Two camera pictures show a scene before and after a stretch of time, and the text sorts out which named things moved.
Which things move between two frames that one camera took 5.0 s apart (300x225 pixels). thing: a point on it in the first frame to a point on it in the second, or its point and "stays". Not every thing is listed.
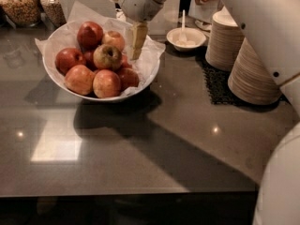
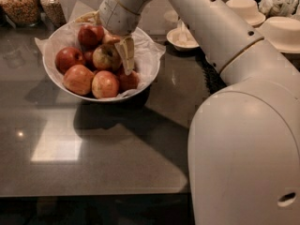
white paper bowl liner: (65, 36) stays
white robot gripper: (135, 1) to (118, 16)
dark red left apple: (68, 57) stays
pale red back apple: (114, 38) stays
